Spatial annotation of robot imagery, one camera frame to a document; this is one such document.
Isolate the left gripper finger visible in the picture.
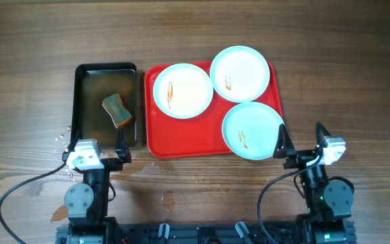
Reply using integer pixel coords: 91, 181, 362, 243
65, 130, 79, 153
114, 127, 131, 162

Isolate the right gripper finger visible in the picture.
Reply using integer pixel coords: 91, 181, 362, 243
316, 121, 331, 146
273, 124, 296, 159

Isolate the white plate with long stain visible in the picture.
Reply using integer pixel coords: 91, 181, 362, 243
152, 63, 213, 119

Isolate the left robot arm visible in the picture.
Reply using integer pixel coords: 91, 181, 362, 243
55, 128, 131, 244

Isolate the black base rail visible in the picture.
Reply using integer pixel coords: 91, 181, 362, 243
55, 222, 358, 244

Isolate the green orange sponge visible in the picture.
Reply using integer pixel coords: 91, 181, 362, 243
102, 93, 133, 128

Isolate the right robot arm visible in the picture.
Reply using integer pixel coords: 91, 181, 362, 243
274, 122, 357, 244

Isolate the black water tray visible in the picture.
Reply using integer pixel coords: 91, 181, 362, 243
70, 62, 138, 148

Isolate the red plastic tray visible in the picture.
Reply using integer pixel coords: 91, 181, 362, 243
144, 65, 282, 159

